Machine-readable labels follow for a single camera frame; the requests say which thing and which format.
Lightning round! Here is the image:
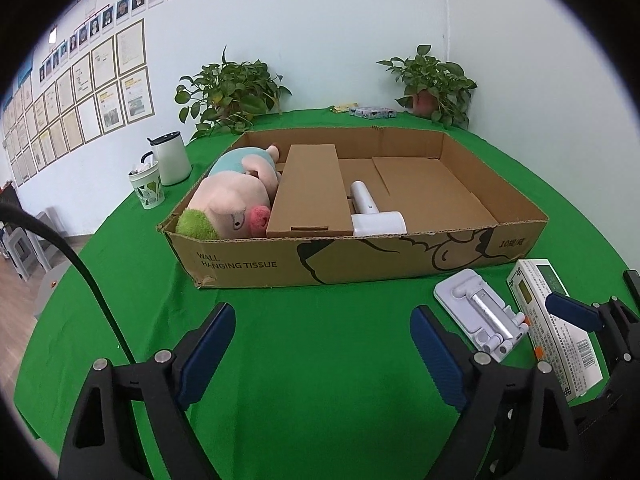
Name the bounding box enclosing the white green medicine box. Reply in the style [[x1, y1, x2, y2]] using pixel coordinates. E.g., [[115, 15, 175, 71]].
[[506, 259, 603, 401]]

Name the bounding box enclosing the white hair dryer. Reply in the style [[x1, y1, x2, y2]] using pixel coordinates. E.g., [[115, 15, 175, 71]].
[[350, 180, 407, 237]]

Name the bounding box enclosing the patterned tissue pack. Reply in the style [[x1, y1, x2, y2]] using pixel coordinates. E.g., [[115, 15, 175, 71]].
[[348, 106, 397, 119]]

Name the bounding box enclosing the brown cardboard inner divider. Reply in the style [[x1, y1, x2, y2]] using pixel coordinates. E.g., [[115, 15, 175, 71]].
[[266, 144, 354, 238]]

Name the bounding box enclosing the grey plastic stool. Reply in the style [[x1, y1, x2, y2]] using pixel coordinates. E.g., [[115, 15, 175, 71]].
[[1, 222, 58, 282]]

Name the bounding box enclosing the large brown cardboard box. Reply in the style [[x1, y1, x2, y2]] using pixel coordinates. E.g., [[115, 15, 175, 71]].
[[160, 126, 548, 288]]

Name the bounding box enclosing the green patterned cup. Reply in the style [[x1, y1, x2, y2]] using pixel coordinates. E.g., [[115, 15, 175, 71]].
[[128, 162, 165, 210]]

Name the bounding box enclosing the right potted green plant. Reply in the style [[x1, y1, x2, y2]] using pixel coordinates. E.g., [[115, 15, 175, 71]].
[[376, 44, 477, 129]]

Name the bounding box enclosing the yellow cloth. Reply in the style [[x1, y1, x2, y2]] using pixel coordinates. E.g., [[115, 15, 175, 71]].
[[330, 103, 358, 114]]

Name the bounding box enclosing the white folding phone stand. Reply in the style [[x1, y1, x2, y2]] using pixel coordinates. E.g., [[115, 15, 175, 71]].
[[434, 269, 528, 363]]

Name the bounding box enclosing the pink pig plush toy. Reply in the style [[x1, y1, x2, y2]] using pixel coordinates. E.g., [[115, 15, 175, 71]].
[[175, 144, 281, 240]]

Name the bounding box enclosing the black cable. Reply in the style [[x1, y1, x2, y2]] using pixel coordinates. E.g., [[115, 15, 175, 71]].
[[0, 199, 137, 366]]

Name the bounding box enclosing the left potted green plant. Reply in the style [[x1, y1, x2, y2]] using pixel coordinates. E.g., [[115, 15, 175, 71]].
[[174, 49, 293, 140]]

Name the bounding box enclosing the white electric kettle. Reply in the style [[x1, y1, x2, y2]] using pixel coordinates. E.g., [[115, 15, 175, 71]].
[[140, 131, 192, 186]]

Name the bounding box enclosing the potted green plant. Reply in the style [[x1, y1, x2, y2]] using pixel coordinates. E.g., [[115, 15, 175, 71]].
[[376, 44, 477, 129], [174, 49, 293, 140]]

